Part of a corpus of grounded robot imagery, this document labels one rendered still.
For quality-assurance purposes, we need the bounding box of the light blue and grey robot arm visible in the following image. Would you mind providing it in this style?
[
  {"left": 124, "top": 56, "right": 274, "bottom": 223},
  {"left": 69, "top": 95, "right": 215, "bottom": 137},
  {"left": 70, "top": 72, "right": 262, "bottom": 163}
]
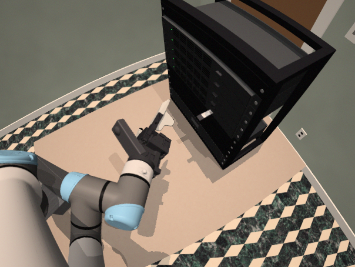
[{"left": 0, "top": 119, "right": 153, "bottom": 267}]

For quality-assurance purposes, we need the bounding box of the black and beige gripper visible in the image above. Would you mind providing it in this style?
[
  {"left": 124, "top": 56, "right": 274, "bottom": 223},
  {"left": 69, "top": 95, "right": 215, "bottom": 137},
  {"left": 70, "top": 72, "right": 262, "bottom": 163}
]
[{"left": 127, "top": 99, "right": 174, "bottom": 179}]

